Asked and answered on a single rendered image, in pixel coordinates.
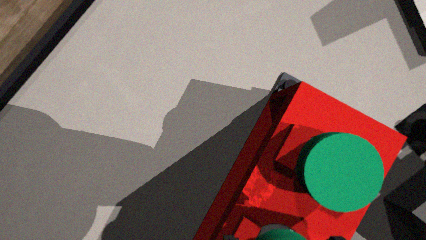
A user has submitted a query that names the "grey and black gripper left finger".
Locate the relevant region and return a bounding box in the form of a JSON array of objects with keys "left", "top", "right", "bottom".
[{"left": 223, "top": 235, "right": 239, "bottom": 240}]

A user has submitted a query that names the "grey push-button control box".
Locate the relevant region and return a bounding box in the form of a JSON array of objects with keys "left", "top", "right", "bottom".
[{"left": 383, "top": 103, "right": 426, "bottom": 240}]

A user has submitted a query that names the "dark grey table edge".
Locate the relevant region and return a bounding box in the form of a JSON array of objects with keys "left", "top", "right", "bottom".
[{"left": 0, "top": 0, "right": 95, "bottom": 112}]

